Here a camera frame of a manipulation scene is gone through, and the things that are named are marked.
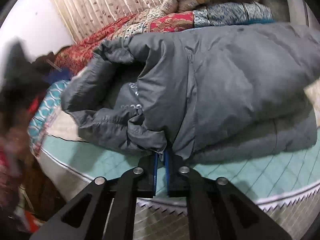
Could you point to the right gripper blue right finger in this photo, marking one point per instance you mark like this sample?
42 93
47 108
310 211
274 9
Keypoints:
217 209

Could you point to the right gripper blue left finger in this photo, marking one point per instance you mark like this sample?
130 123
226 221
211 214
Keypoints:
104 209

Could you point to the grey puffer jacket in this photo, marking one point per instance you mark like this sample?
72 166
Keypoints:
209 94

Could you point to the teal white lattice pillow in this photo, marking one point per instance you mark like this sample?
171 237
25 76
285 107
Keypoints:
39 123

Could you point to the patterned teal beige bedspread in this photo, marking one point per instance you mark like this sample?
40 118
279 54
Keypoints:
285 186

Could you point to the striped leaf pattern curtain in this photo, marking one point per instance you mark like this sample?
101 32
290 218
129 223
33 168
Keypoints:
82 18

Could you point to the red floral patchwork quilt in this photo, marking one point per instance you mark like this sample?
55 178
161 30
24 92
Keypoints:
154 20

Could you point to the white cabinet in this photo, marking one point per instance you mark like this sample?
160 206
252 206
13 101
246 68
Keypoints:
301 14

